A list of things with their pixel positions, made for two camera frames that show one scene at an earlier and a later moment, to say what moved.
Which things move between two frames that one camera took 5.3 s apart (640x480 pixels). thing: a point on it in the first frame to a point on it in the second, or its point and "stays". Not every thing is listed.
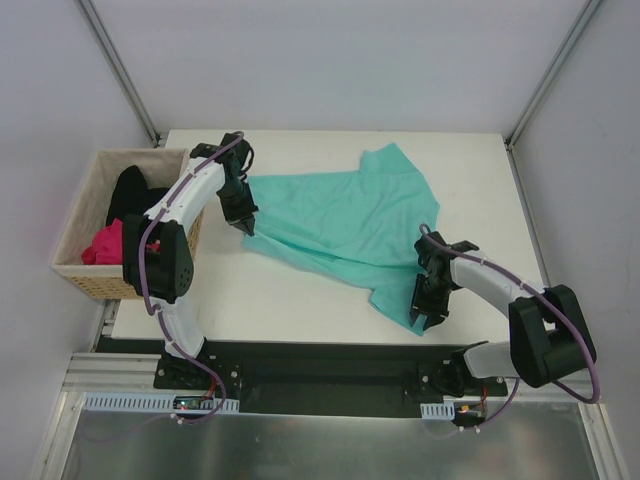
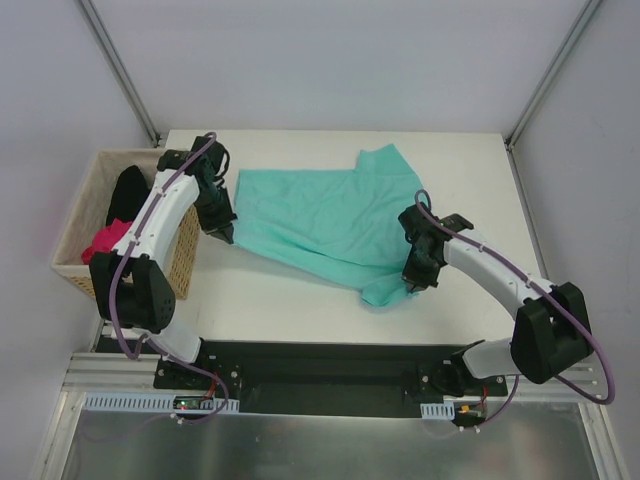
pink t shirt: [107, 246] stays
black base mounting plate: [324, 378] stays
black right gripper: [430, 305] to [420, 273]
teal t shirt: [364, 223] stays
